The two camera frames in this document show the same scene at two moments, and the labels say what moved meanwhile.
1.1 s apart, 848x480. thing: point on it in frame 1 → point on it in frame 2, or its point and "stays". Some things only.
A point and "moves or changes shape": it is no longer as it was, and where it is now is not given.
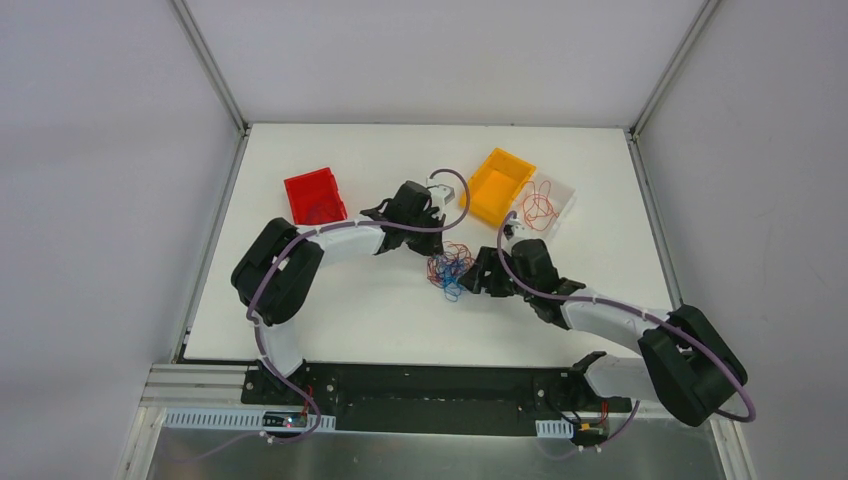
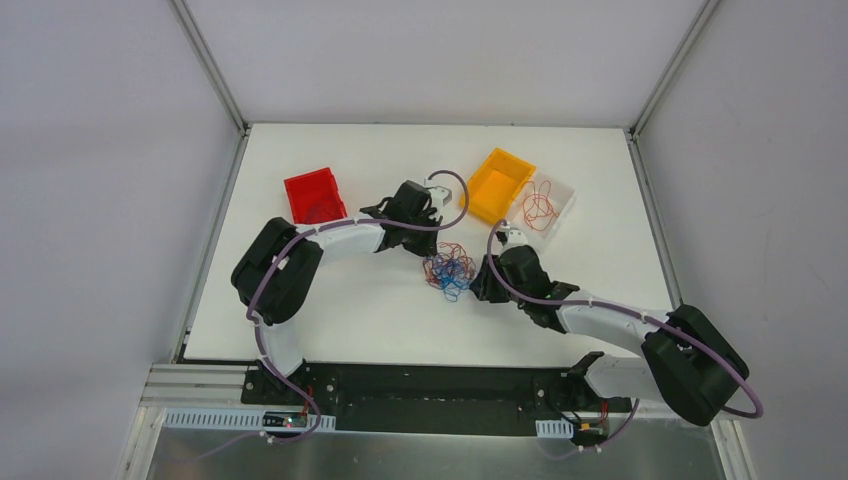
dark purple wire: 317,208 moves or changes shape
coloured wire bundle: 445,270 stays
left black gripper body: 424,232 stays
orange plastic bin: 494,185 stays
